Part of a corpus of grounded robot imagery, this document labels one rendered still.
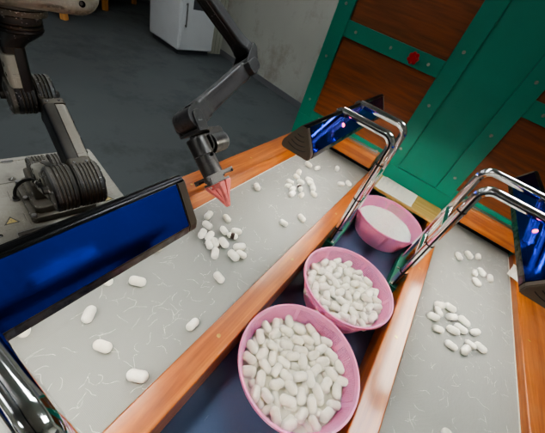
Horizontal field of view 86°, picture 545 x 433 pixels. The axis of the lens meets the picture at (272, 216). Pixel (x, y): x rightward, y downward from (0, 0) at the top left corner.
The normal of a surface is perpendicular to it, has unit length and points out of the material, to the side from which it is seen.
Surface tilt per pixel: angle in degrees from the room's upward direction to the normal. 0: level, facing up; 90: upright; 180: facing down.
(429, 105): 90
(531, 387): 0
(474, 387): 0
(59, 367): 0
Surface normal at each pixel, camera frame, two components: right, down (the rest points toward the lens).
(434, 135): -0.55, 0.42
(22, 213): 0.29, -0.72
